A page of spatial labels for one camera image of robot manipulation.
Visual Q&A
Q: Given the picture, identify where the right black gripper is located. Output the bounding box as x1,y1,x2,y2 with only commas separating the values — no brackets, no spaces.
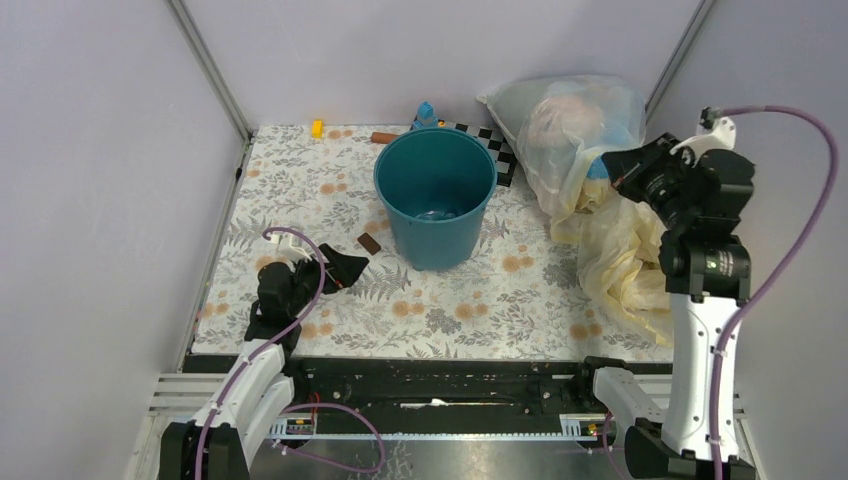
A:
600,132,697,230

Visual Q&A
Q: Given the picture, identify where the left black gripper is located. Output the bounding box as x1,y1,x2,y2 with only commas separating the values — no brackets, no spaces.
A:
285,243,368,316

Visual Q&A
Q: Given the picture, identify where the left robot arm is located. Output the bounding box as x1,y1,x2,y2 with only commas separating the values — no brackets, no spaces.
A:
158,244,369,479

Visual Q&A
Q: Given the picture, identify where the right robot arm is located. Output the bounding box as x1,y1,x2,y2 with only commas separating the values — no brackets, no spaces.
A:
573,134,756,479

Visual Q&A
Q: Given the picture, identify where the yellow plastic trash bag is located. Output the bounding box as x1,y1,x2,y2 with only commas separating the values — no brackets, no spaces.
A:
550,179,674,347

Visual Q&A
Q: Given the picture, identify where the clear stuffed trash bag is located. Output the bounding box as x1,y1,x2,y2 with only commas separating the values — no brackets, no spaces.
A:
477,75,646,221

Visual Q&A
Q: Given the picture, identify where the teal plastic trash bin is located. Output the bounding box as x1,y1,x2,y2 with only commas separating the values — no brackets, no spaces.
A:
373,128,497,271

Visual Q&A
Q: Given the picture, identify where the brown wooden block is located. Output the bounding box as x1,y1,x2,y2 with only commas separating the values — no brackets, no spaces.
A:
357,232,382,256

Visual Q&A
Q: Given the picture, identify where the floral table mat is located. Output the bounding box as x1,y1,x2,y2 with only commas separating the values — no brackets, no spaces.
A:
191,125,672,362

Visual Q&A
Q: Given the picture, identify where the black white checkerboard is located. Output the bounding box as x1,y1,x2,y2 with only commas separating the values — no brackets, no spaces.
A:
440,120,518,187

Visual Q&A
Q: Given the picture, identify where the brown cylinder piece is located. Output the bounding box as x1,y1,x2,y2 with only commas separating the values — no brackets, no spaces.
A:
370,132,399,144

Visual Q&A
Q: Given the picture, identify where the yellow toy block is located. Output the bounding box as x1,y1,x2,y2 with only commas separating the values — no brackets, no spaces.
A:
311,119,324,139

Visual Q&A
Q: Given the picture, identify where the blue toy figure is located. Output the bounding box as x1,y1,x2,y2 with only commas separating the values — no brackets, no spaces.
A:
412,101,440,129

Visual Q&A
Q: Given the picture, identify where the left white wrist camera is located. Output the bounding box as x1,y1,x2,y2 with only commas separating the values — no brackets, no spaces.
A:
269,235,313,264

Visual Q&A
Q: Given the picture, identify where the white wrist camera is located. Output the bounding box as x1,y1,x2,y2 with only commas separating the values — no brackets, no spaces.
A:
670,107,736,161
269,235,313,264

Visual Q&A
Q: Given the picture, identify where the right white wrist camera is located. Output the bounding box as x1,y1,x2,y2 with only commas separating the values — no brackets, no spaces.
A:
670,107,736,161

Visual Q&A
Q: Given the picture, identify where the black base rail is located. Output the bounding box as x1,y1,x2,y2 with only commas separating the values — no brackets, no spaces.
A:
182,355,674,439

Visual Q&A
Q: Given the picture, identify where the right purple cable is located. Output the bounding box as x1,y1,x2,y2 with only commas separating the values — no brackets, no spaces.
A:
705,104,840,480

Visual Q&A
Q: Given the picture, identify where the purple cable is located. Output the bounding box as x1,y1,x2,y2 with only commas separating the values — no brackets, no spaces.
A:
705,104,840,480
193,227,388,480

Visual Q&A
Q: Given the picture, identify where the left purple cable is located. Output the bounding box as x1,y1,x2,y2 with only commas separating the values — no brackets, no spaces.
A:
193,227,388,480

